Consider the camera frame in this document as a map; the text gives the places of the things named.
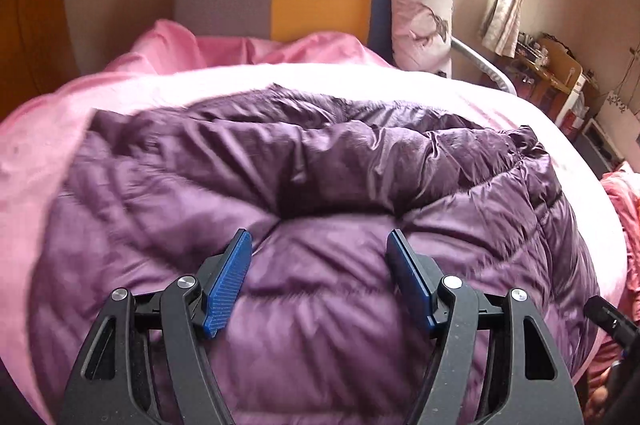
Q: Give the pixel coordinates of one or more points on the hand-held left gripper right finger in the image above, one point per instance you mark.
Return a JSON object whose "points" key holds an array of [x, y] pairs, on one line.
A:
{"points": [[407, 280]]}

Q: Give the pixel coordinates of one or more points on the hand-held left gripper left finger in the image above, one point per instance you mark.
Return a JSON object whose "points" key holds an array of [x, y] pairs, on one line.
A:
{"points": [[227, 285]]}

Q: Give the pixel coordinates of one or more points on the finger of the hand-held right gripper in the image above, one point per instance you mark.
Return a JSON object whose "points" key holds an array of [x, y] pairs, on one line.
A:
{"points": [[607, 317]]}

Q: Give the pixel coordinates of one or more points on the purple quilted puffer jacket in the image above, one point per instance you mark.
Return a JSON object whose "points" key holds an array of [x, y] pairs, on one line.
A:
{"points": [[310, 185]]}

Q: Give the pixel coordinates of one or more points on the crumpled pink cloth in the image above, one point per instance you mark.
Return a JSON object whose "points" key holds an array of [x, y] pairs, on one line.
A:
{"points": [[625, 200]]}

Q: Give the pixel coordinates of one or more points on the white cabinet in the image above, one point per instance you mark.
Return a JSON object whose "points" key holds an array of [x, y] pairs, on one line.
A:
{"points": [[595, 135]]}

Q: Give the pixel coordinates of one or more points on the pink blanket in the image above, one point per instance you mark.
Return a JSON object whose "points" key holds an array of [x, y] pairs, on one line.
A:
{"points": [[45, 145]]}

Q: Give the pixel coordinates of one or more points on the cluttered wooden desk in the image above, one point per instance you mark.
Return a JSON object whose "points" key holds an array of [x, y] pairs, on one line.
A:
{"points": [[550, 70]]}

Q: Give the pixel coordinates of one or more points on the pale pink printed pillow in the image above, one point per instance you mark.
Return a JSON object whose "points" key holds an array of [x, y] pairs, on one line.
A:
{"points": [[420, 5]]}

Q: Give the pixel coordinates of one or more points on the wooden wardrobe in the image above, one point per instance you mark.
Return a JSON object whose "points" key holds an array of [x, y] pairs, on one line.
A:
{"points": [[35, 15]]}

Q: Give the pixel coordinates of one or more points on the grey bed rail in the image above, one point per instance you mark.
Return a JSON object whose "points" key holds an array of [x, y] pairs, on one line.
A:
{"points": [[487, 67]]}

